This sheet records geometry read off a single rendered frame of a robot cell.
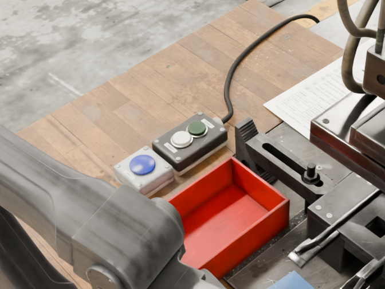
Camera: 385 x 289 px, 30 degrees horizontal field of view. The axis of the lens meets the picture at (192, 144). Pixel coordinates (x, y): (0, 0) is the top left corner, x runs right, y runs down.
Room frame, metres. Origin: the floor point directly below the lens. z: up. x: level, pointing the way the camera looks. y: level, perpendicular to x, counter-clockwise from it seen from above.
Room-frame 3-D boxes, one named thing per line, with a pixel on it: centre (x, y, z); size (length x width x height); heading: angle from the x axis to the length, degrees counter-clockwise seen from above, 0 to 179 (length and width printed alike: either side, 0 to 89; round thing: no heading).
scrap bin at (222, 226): (0.62, 0.01, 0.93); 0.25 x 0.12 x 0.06; 127
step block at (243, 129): (0.75, -0.10, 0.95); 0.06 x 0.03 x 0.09; 37
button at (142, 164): (0.76, 0.08, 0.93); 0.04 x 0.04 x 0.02
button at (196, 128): (0.83, -0.01, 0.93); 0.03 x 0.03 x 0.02
